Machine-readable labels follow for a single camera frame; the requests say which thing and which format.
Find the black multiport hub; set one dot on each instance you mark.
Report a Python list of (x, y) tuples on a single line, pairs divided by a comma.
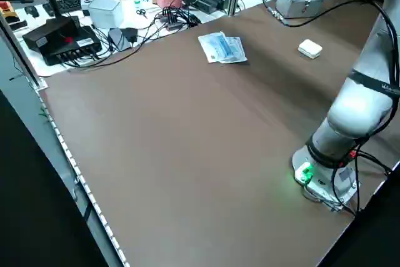
[(84, 43)]

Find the aluminium frame bar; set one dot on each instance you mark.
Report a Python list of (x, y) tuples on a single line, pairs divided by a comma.
[(22, 57)]

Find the grey flat power bank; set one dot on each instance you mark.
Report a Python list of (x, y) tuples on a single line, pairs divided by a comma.
[(117, 39)]

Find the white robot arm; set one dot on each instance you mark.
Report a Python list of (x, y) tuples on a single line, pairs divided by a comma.
[(359, 107)]

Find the small black scissors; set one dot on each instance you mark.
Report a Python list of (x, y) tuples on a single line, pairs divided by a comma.
[(141, 12)]

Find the black plug adapter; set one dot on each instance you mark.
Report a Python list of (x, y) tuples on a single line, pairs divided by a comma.
[(129, 34)]

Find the white square container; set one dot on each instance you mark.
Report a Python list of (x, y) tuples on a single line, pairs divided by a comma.
[(104, 10)]

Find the black box device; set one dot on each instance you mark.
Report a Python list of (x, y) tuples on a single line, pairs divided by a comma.
[(50, 32)]

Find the blue white mask packet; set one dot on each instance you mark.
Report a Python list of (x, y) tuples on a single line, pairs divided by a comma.
[(215, 46), (240, 48)]

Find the black keyboard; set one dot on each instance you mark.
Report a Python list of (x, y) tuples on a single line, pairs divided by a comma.
[(70, 2)]

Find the small white medicine box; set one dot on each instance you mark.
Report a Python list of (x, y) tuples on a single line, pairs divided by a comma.
[(309, 48)]

